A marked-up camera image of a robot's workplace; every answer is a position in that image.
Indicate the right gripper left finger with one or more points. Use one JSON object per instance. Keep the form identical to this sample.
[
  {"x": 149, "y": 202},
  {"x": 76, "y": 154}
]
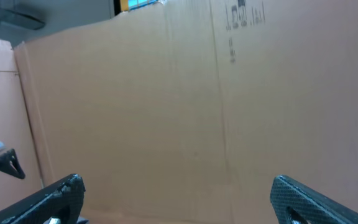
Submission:
[{"x": 62, "y": 200}]

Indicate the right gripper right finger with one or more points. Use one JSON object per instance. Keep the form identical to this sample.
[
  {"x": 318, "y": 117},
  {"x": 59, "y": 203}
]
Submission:
[{"x": 294, "y": 202}]

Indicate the brown cardboard backdrop panel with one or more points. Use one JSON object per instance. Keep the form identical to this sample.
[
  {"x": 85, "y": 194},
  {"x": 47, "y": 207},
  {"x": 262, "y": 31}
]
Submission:
[{"x": 186, "y": 111}]

